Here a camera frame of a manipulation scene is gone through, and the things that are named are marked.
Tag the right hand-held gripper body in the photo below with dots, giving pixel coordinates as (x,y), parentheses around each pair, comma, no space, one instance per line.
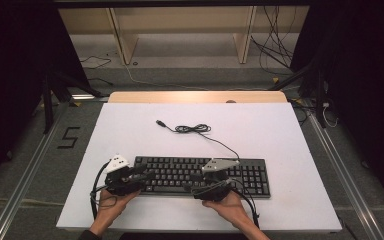
(218,164)

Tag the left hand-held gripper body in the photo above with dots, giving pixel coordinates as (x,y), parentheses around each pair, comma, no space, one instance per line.
(117,164)

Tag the black computer keyboard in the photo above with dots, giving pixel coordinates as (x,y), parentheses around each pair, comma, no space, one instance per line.
(180,173)

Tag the person's right hand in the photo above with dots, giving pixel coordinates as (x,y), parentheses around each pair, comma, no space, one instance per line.
(230,210)

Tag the person's left hand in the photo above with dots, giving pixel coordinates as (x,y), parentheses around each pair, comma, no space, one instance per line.
(113,206)

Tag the wooden table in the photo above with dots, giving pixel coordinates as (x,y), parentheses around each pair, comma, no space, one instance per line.
(196,97)

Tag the black metal stand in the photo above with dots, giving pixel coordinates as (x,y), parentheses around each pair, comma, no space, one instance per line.
(319,96)
(48,106)

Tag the dark curtain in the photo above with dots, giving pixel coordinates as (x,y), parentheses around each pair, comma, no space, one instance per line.
(363,66)
(10,66)

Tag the wooden shelf unit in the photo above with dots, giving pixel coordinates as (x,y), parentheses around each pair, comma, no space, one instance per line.
(180,20)

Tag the aluminium floor rail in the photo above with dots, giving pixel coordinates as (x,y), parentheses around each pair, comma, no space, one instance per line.
(346,173)
(23,186)

